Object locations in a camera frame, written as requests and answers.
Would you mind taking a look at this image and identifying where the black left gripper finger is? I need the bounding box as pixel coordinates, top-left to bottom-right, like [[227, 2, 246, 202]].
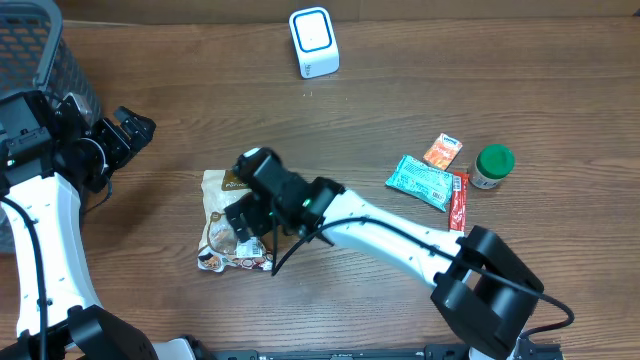
[[130, 117, 156, 151], [114, 106, 145, 131]]

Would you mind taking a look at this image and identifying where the brown red snack bag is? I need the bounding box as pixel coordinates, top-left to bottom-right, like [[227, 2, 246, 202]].
[[197, 170, 273, 273]]

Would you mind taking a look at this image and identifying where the teal wet wipes pack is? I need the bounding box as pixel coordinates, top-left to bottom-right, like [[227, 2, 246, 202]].
[[385, 155, 453, 212]]

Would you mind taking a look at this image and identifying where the small orange packet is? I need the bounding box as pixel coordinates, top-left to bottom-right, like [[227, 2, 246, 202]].
[[423, 133, 463, 171]]

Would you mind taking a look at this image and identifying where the red candy bar wrapper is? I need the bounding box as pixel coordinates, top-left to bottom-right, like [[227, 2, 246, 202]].
[[449, 172, 469, 233]]

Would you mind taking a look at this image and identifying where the green lid jar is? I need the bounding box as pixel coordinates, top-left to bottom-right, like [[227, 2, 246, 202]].
[[469, 144, 515, 189]]

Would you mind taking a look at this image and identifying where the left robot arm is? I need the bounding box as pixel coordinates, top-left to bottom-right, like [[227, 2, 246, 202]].
[[1, 91, 189, 359]]

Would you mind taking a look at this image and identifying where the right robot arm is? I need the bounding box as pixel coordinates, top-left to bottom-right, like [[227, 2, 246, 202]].
[[225, 148, 544, 359]]

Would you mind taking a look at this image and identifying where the white barcode scanner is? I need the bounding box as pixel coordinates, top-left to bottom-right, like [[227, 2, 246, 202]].
[[288, 6, 340, 79]]

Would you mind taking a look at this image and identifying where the grey plastic mesh basket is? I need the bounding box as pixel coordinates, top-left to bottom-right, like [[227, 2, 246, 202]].
[[0, 0, 104, 255]]

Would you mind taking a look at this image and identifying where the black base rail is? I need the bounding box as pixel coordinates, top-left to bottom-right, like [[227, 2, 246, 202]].
[[209, 343, 565, 360]]

